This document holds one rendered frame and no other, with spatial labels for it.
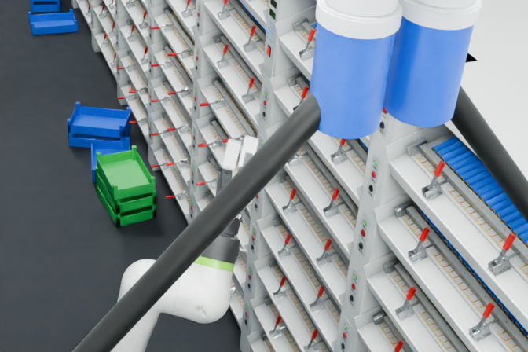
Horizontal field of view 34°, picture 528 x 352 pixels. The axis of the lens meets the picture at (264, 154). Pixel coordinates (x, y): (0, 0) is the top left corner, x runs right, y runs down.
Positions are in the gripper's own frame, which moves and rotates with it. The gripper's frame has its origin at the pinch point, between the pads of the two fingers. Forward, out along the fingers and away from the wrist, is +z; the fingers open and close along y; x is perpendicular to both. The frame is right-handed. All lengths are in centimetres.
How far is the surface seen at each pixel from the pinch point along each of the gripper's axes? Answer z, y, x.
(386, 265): -18, -25, -53
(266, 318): -46, -122, -58
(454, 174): 5.0, 8.9, -48.1
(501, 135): 12, 32, -44
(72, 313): -66, -184, 5
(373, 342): -39, -34, -58
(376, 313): -32, -36, -59
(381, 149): 8.7, -9.1, -37.2
